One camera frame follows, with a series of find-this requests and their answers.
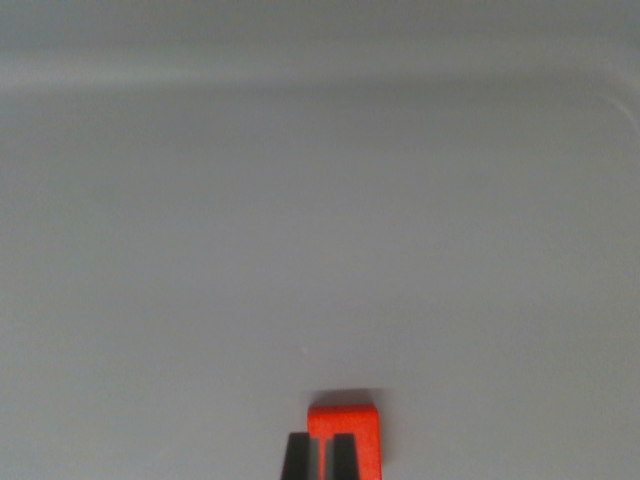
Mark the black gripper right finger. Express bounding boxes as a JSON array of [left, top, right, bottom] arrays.
[[324, 432, 362, 480]]

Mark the red cube block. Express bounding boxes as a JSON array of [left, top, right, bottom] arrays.
[[306, 403, 385, 480]]

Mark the white plastic bin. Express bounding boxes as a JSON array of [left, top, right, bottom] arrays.
[[0, 0, 640, 480]]

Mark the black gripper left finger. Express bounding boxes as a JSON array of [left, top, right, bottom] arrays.
[[281, 432, 315, 480]]

